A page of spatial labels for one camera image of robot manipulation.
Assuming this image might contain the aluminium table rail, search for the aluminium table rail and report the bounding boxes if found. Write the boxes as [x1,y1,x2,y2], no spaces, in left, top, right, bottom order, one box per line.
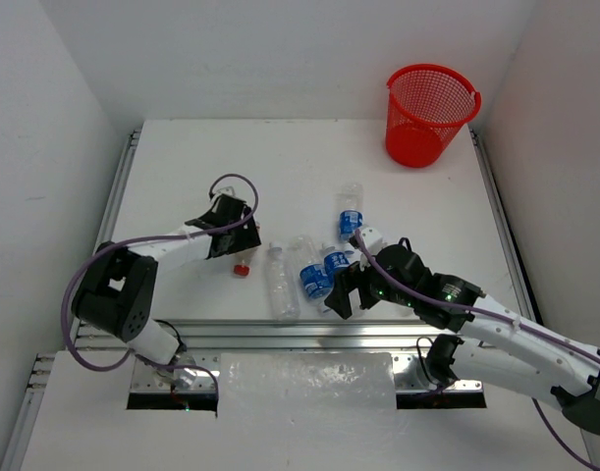
[469,130,543,324]
[70,127,142,344]
[63,318,541,352]

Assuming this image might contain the translucent plastic sheet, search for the translucent plastic sheet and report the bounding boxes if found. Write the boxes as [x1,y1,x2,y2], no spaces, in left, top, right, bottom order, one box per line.
[218,352,396,417]

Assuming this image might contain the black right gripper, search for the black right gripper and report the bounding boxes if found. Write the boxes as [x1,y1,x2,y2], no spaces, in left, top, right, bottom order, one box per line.
[324,255,415,318]

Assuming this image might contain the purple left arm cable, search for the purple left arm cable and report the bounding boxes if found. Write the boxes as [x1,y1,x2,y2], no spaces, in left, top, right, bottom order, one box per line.
[61,173,260,373]

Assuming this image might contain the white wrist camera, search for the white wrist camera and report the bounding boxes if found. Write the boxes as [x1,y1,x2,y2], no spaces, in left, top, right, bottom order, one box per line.
[215,185,236,197]
[354,225,387,256]

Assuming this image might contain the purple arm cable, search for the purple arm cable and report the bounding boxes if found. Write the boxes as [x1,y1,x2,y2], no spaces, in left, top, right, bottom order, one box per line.
[61,173,260,373]
[355,229,600,471]

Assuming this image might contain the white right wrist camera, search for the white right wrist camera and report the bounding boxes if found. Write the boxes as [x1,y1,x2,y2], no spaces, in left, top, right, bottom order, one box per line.
[354,225,387,256]

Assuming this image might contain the aluminium table left rail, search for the aluminium table left rail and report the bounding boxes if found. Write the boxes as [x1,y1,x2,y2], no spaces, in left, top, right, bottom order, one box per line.
[70,127,142,344]

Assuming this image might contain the black looped cable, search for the black looped cable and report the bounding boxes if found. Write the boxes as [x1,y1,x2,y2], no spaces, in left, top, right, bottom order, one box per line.
[414,336,441,389]

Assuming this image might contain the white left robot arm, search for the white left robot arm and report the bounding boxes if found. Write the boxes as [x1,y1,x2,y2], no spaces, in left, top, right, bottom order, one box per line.
[71,193,261,369]

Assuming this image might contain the clear slim bottle white cap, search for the clear slim bottle white cap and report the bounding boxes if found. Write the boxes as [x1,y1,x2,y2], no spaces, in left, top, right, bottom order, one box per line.
[264,241,300,322]

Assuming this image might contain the aluminium table front rail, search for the aluminium table front rail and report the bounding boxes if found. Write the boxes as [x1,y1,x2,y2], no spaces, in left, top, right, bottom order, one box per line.
[63,318,541,352]

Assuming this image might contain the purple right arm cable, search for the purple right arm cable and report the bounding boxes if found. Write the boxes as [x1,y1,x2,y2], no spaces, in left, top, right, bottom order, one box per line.
[355,229,600,471]

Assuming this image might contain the blue label bottle Chinese text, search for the blue label bottle Chinese text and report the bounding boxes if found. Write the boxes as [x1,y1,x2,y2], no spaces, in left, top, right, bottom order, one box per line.
[321,243,350,285]

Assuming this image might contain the blue label bottle inverted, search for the blue label bottle inverted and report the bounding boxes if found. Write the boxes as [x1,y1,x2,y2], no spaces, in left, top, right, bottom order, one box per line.
[289,235,332,316]

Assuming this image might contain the blue label bottle far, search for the blue label bottle far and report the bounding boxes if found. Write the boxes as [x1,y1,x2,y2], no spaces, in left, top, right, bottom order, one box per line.
[337,183,363,242]

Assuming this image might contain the aluminium table right rail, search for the aluminium table right rail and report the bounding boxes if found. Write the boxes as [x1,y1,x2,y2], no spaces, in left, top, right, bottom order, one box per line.
[469,130,543,324]

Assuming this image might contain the red mesh plastic bin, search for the red mesh plastic bin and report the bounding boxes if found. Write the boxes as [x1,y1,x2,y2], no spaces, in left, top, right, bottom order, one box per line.
[385,64,482,169]

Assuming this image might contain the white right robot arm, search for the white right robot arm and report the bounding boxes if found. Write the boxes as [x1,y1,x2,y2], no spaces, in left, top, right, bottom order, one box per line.
[325,228,600,436]

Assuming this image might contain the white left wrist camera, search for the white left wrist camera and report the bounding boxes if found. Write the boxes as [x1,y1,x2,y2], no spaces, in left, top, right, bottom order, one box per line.
[215,185,236,197]

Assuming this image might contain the red cap bottle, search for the red cap bottle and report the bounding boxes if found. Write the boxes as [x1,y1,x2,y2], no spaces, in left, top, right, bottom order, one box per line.
[233,254,251,278]

